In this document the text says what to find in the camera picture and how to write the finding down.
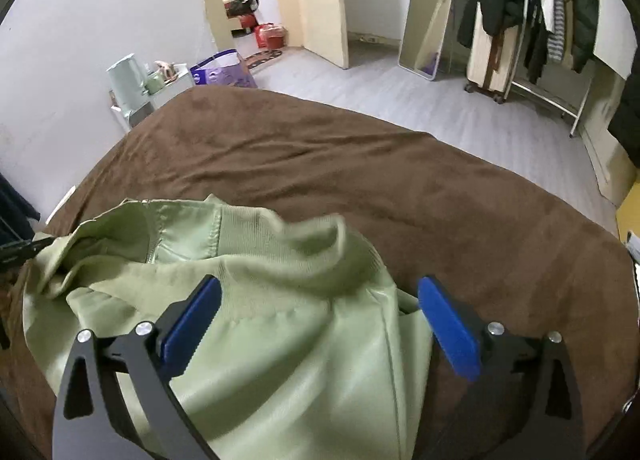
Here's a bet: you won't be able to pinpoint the green zip-up jacket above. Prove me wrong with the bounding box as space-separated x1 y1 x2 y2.
23 197 433 459

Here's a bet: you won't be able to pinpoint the dark navy hanging clothes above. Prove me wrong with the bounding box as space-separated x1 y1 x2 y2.
0 175 40 245

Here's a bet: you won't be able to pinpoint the metal clothes rack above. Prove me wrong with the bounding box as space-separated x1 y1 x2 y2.
508 0 596 135

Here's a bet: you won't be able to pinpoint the clothes hanging on rack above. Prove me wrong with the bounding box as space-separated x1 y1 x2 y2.
524 0 600 85

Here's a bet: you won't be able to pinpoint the white flat box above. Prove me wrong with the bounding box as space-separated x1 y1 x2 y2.
44 186 77 225

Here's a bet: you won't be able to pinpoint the brown bed blanket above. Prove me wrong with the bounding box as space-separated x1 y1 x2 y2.
0 84 640 460

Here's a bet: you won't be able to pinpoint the pale green humidifier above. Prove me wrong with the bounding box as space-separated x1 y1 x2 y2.
106 53 149 116

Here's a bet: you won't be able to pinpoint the white bedside cabinet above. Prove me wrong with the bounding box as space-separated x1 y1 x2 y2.
110 63 195 134

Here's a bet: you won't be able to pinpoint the black long down coat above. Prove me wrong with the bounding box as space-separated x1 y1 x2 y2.
606 66 640 169

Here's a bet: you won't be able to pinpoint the purple plastic bag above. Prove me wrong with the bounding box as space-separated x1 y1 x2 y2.
190 49 257 88

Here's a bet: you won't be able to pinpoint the beige suitcase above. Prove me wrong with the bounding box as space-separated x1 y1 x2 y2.
464 4 520 104

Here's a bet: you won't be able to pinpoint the red bag in hallway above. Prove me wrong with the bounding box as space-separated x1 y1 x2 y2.
254 23 286 50

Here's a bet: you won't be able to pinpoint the standing floor mirror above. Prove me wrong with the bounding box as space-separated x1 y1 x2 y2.
398 0 452 80

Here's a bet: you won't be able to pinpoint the black jacket on suitcase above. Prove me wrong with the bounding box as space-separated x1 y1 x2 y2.
457 0 524 48

